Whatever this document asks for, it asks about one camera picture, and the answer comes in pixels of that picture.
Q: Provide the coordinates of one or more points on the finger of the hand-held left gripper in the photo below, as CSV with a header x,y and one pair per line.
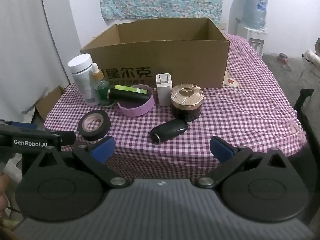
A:
x,y
22,125
66,138

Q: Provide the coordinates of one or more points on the black tape roll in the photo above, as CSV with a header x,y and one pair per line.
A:
x,y
82,130

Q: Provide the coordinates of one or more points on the white wall socket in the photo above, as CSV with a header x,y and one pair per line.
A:
x,y
224,25

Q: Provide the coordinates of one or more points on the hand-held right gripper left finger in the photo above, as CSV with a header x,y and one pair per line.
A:
x,y
103,148

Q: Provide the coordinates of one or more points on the green dropper bottle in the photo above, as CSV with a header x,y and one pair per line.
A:
x,y
102,91

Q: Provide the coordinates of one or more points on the purple checkered tablecloth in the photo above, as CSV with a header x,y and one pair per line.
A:
x,y
237,120

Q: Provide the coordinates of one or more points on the brown cardboard box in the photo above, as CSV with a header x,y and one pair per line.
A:
x,y
175,62

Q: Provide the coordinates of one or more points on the white charger plug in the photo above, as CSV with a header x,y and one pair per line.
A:
x,y
163,92

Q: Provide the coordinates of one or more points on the white cloth bundle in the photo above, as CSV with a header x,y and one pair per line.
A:
x,y
311,57

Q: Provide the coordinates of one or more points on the flat cardboard piece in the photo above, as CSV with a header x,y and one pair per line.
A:
x,y
50,100

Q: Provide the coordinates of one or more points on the purple plastic bowl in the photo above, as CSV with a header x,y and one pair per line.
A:
x,y
136,111

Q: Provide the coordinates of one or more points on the dark jar with gold lid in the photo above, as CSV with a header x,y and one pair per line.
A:
x,y
186,95

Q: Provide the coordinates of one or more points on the black and green tube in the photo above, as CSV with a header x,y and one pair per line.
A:
x,y
125,95

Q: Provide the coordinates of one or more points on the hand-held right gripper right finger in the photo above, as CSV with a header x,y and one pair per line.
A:
x,y
220,150

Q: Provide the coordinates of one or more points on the white plastic bottle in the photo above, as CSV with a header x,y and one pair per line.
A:
x,y
81,80

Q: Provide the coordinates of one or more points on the black chair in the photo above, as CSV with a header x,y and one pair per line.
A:
x,y
303,97

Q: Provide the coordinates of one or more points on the blue water jug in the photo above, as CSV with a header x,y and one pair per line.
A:
x,y
253,7

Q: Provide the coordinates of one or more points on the white water dispenser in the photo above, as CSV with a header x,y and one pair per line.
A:
x,y
250,33

